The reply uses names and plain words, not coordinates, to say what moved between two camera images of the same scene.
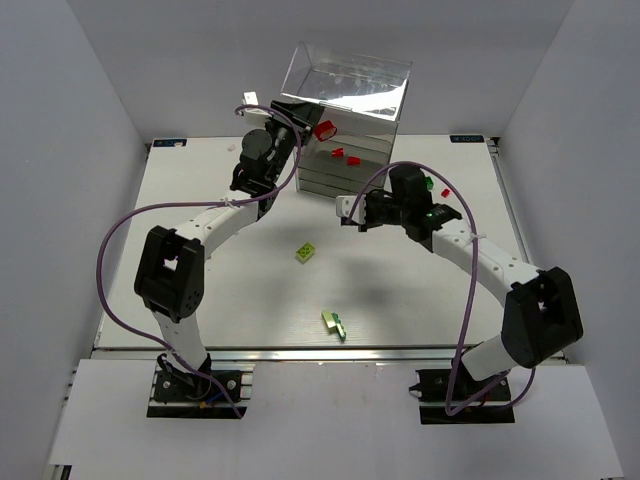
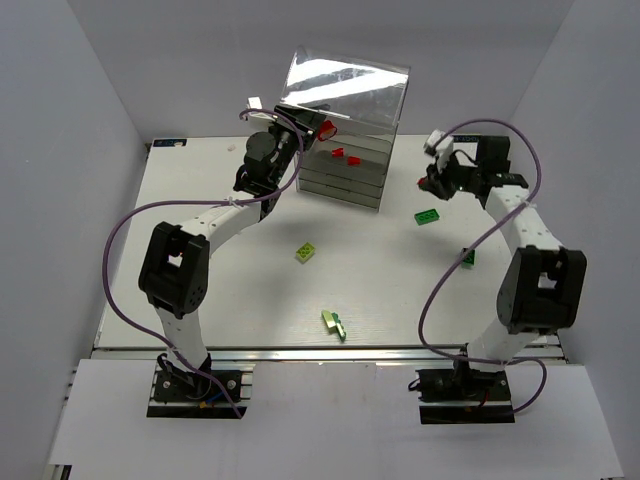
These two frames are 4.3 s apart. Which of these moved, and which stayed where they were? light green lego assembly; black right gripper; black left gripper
Moved: black right gripper
Stayed: black left gripper; light green lego assembly
